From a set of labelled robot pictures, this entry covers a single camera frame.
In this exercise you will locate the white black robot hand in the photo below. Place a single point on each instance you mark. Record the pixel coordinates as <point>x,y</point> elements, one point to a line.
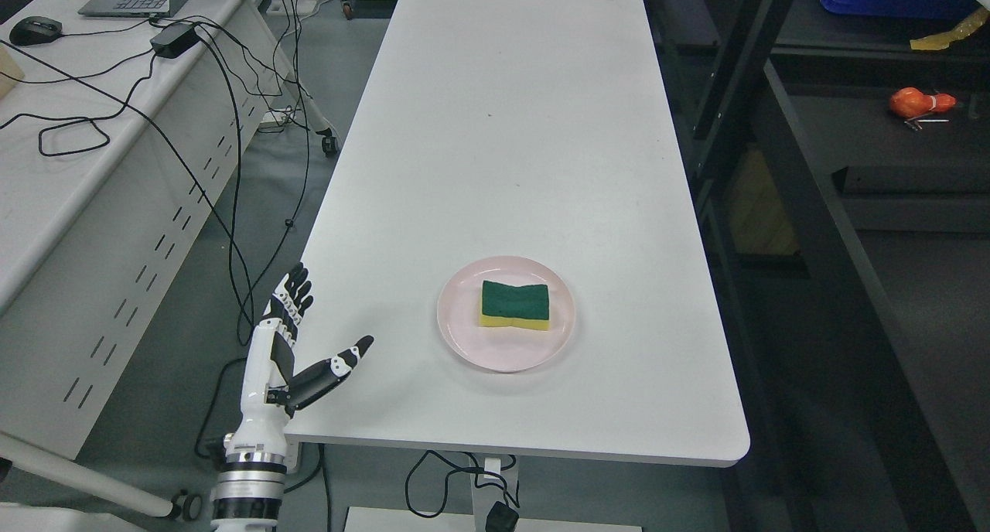
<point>273,390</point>

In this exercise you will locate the green yellow sponge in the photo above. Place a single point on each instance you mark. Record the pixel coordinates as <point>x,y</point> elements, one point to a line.
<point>523,306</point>

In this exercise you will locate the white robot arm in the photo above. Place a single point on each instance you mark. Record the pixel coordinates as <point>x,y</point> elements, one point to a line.
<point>248,495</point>

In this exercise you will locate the dark metal shelf rack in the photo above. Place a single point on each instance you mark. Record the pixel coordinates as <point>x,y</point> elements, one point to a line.
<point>850,250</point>

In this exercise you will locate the pink round plate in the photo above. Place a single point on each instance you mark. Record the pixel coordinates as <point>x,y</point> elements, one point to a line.
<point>503,349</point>

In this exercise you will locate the black plug under table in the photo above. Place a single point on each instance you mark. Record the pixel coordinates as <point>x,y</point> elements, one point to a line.
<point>501,518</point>

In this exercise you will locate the white side desk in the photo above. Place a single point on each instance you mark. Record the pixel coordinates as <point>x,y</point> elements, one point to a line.
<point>112,160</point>

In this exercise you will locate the black power adapter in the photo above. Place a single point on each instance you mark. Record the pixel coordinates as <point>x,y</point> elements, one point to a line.
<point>174,40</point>

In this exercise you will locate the black computer mouse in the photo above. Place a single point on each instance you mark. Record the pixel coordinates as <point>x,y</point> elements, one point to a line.
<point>35,30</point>

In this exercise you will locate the orange plastic toy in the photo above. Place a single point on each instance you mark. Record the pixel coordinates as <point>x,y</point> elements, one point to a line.
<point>911,103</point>

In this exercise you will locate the yellow tape piece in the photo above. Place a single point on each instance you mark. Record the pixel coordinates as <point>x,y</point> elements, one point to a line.
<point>961,31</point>

